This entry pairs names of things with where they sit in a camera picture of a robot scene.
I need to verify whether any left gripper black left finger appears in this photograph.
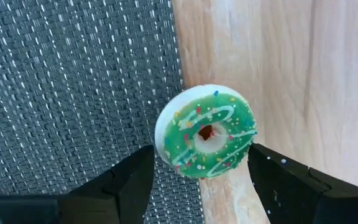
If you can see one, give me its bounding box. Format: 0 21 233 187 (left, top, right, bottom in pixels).
0 144 155 224

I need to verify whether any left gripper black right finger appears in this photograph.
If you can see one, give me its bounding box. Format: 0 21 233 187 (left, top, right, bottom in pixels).
247 142 358 224

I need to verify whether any grey woven placemat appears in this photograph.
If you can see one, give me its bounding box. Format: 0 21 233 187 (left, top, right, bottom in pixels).
0 0 205 224

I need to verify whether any small green sprinkled donut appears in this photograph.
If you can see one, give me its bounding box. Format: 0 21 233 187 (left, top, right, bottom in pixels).
154 83 257 180

